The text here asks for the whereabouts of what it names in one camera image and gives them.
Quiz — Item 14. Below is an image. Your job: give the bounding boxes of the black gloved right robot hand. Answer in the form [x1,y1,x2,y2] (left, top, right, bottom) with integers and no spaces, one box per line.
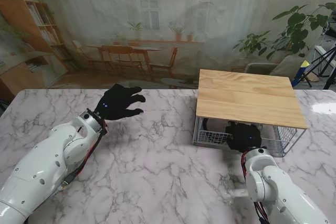
[225,123,263,154]

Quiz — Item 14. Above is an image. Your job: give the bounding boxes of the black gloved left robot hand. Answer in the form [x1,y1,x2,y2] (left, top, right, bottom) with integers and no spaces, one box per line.
[96,83,146,122]

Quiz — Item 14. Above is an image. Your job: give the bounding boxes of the white wire mesh drawer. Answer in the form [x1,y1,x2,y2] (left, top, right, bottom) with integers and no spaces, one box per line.
[193,118,298,158]

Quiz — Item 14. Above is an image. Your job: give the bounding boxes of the black cable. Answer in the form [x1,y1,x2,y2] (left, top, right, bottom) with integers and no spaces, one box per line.
[201,118,232,143]

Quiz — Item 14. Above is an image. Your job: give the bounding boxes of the yellow and blue object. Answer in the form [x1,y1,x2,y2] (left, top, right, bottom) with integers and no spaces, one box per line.
[290,60,313,88]

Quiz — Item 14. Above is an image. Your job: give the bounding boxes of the printed room scene backdrop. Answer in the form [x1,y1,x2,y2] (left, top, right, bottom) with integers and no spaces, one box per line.
[0,0,336,90]

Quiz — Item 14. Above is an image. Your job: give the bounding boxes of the black tripod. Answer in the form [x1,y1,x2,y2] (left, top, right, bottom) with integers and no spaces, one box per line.
[311,39,336,90]

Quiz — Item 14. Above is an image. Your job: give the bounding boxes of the right arm red black cables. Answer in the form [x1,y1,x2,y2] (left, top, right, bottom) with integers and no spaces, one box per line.
[240,152,269,224]

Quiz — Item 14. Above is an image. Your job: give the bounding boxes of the arm red black cables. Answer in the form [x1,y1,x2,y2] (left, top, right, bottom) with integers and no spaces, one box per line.
[240,152,269,224]
[61,120,109,189]

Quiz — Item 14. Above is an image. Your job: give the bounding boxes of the left arm red black cables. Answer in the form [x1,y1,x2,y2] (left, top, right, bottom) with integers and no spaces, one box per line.
[61,120,109,189]

